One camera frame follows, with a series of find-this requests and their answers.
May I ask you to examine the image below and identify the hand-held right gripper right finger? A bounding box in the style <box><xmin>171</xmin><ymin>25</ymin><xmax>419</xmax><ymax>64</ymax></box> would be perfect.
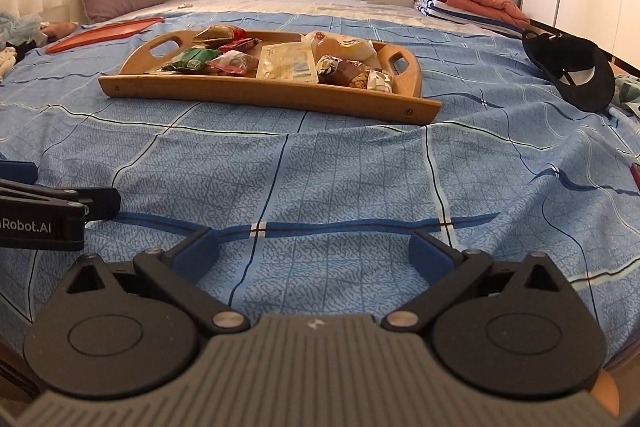
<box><xmin>382</xmin><ymin>231</ymin><xmax>573</xmax><ymax>334</ymax></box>

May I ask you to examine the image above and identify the black white yellow snack packet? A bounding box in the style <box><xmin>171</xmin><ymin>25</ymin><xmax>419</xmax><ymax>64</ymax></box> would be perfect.
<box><xmin>316</xmin><ymin>55</ymin><xmax>347</xmax><ymax>80</ymax></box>

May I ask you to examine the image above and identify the large yellow snack pouch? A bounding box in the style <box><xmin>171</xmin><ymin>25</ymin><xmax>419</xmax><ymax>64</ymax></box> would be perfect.
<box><xmin>256</xmin><ymin>43</ymin><xmax>319</xmax><ymax>82</ymax></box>

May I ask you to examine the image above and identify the clear red-edged candy packet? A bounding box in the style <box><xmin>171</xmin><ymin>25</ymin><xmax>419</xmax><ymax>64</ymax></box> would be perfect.
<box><xmin>205</xmin><ymin>50</ymin><xmax>259</xmax><ymax>78</ymax></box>

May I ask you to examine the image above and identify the wooden tray with handles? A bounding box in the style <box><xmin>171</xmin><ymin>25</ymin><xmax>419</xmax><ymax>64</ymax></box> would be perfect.
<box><xmin>97</xmin><ymin>29</ymin><xmax>443</xmax><ymax>126</ymax></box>

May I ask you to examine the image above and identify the orange-red plastic tray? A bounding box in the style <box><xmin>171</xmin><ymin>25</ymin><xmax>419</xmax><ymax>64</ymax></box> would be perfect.
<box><xmin>45</xmin><ymin>17</ymin><xmax>165</xmax><ymax>54</ymax></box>

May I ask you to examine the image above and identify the white patterned mattress cover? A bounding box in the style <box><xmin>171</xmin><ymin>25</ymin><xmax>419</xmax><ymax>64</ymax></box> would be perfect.
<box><xmin>117</xmin><ymin>0</ymin><xmax>493</xmax><ymax>35</ymax></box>

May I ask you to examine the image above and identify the blue checked bedsheet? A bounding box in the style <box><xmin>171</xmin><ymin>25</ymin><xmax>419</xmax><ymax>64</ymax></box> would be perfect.
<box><xmin>0</xmin><ymin>9</ymin><xmax>640</xmax><ymax>358</ymax></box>

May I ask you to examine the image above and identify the green snack packet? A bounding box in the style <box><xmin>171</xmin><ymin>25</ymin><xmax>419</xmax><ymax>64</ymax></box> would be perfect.
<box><xmin>160</xmin><ymin>48</ymin><xmax>222</xmax><ymax>72</ymax></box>

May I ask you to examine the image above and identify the gold red patterned nut packet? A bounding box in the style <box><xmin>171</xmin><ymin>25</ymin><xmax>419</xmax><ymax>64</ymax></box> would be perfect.
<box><xmin>192</xmin><ymin>25</ymin><xmax>247</xmax><ymax>45</ymax></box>

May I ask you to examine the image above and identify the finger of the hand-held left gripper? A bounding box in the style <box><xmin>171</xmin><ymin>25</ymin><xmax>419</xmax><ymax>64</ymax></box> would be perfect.
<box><xmin>0</xmin><ymin>179</ymin><xmax>121</xmax><ymax>222</ymax></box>
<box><xmin>0</xmin><ymin>162</ymin><xmax>39</xmax><ymax>186</ymax></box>

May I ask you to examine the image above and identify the white orange-print snack packet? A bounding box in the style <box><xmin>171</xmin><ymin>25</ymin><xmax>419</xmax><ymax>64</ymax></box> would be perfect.
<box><xmin>304</xmin><ymin>31</ymin><xmax>377</xmax><ymax>64</ymax></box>

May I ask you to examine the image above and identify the brown snack packet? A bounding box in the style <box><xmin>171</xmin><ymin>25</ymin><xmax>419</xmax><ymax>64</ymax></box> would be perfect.
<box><xmin>332</xmin><ymin>58</ymin><xmax>372</xmax><ymax>86</ymax></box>

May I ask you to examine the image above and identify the peach soft item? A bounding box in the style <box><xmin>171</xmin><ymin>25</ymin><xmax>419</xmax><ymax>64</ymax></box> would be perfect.
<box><xmin>42</xmin><ymin>21</ymin><xmax>78</xmax><ymax>40</ymax></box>

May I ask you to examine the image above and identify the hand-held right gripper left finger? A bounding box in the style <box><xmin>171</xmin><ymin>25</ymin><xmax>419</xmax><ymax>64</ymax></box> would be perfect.
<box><xmin>65</xmin><ymin>228</ymin><xmax>249</xmax><ymax>334</ymax></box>

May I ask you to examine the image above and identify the teal cloth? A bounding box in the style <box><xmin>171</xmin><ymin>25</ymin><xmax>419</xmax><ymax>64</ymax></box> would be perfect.
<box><xmin>614</xmin><ymin>75</ymin><xmax>640</xmax><ymax>114</ymax></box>

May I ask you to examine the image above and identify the red biscuit packet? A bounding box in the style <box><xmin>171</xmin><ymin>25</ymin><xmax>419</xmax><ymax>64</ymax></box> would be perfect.
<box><xmin>217</xmin><ymin>37</ymin><xmax>259</xmax><ymax>54</ymax></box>

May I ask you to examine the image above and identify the beige crumpled cloth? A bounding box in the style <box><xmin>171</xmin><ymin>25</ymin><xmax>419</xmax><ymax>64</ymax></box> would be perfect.
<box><xmin>0</xmin><ymin>47</ymin><xmax>18</xmax><ymax>82</ymax></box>

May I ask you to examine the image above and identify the light blue crumpled cloth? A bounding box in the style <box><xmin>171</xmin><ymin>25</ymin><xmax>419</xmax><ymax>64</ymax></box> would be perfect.
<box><xmin>0</xmin><ymin>12</ymin><xmax>48</xmax><ymax>48</ymax></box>

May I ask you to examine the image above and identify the blue white striped towel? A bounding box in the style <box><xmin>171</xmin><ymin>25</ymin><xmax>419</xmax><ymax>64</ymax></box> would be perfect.
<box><xmin>414</xmin><ymin>0</ymin><xmax>528</xmax><ymax>32</ymax></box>

